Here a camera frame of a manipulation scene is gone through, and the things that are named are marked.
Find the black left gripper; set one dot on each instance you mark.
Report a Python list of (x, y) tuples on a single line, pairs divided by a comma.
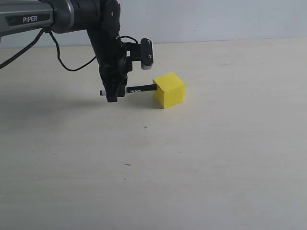
[(115, 61)]

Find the black and white board marker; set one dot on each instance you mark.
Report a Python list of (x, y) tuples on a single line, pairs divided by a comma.
[(141, 88)]

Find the yellow cube block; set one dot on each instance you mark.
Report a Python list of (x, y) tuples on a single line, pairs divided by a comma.
[(170, 90)]

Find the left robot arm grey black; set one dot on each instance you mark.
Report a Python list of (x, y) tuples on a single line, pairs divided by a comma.
[(100, 18)]

